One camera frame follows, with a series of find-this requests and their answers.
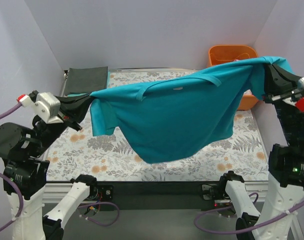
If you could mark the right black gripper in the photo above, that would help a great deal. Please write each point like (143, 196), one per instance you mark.
(281, 90)

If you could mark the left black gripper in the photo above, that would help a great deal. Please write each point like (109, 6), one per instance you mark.
(69, 114)

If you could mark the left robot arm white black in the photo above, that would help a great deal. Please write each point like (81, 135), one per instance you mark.
(25, 173)

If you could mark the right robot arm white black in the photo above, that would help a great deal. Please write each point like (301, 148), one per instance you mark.
(285, 192)

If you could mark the folded dark grey t shirt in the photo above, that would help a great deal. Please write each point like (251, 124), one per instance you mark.
(86, 80)

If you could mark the floral patterned table mat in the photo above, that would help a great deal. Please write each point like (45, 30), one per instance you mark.
(110, 157)

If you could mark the orange plastic basket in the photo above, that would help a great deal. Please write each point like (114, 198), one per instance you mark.
(220, 54)

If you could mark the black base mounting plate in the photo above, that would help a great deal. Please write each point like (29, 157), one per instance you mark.
(161, 195)

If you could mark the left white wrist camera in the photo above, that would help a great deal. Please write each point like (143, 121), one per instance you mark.
(44, 104)

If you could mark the aluminium frame rail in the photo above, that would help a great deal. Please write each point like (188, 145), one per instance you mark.
(55, 191)

